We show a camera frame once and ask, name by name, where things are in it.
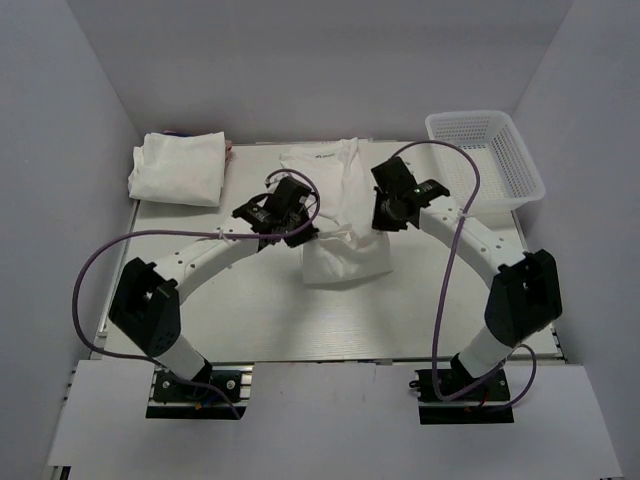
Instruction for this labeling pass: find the white printed cartoon t-shirt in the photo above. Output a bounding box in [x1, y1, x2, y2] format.
[280, 138, 393, 286]

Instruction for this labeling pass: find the white t-shirt stack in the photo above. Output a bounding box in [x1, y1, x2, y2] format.
[128, 132, 232, 207]

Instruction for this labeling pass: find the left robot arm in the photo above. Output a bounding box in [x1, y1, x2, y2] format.
[108, 176, 319, 399]

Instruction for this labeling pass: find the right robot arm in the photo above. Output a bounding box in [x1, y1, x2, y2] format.
[371, 157, 562, 399]

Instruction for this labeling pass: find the white plastic mesh basket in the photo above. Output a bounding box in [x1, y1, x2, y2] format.
[425, 110, 546, 216]

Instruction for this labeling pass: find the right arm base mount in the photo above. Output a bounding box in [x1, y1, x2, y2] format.
[408, 369, 514, 426]

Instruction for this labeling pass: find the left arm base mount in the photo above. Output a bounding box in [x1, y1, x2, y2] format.
[146, 366, 253, 420]

